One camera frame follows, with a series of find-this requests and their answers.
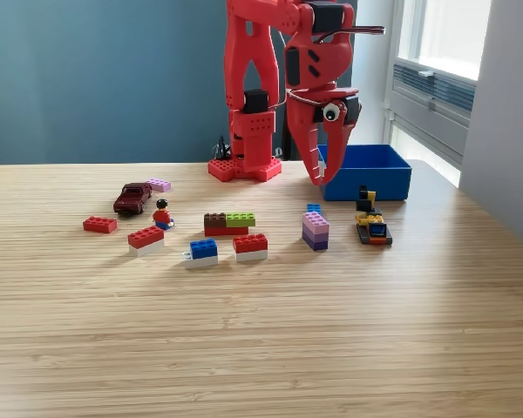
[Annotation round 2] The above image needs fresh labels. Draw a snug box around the red building brick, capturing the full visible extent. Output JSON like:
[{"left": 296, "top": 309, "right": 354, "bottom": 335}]
[{"left": 82, "top": 215, "right": 119, "bottom": 235}]

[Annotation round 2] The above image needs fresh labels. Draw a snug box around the dark red toy car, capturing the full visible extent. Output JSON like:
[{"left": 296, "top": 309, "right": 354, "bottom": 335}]
[{"left": 112, "top": 182, "right": 153, "bottom": 216}]

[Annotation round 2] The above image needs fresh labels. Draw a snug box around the red and white brick stack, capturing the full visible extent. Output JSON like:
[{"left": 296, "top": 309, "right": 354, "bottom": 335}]
[
  {"left": 127, "top": 225, "right": 166, "bottom": 257},
  {"left": 232, "top": 233, "right": 269, "bottom": 263}
]

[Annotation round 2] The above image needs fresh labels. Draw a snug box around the grey window vent grille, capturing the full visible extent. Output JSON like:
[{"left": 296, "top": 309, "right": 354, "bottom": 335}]
[{"left": 391, "top": 60, "right": 479, "bottom": 117}]

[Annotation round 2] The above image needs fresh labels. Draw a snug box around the pink and purple brick stack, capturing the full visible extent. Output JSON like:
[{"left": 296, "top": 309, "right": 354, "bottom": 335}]
[{"left": 301, "top": 211, "right": 331, "bottom": 252}]

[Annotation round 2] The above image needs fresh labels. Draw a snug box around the blue plastic bin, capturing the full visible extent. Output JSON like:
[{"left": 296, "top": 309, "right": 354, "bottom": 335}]
[{"left": 316, "top": 144, "right": 413, "bottom": 202}]

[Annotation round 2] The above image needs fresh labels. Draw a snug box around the small yellow toy digger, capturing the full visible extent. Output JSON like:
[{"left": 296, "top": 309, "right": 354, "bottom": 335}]
[{"left": 354, "top": 185, "right": 394, "bottom": 246}]

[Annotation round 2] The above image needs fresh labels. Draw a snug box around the toy figure red shirt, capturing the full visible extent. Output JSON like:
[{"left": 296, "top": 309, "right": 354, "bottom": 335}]
[{"left": 152, "top": 198, "right": 175, "bottom": 231}]

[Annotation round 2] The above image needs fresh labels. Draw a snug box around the brown green red brick stack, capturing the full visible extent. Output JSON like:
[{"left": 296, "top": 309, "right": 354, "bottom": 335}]
[{"left": 203, "top": 212, "right": 257, "bottom": 238}]

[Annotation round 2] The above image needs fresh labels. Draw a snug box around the blue and white brick stack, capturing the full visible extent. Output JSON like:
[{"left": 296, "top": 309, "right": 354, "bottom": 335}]
[{"left": 181, "top": 239, "right": 220, "bottom": 269}]

